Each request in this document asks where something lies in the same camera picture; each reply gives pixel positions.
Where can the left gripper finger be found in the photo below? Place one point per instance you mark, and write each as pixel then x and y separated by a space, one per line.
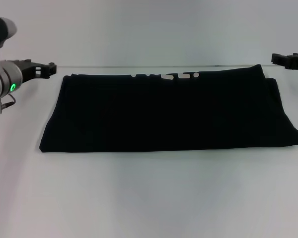
pixel 47 70

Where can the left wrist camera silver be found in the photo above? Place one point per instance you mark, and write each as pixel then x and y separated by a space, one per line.
pixel 0 33

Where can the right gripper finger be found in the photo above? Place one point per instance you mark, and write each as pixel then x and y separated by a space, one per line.
pixel 280 59

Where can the black t-shirt white print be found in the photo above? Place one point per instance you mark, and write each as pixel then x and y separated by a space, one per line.
pixel 164 111

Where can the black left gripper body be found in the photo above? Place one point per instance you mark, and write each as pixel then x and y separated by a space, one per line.
pixel 24 69

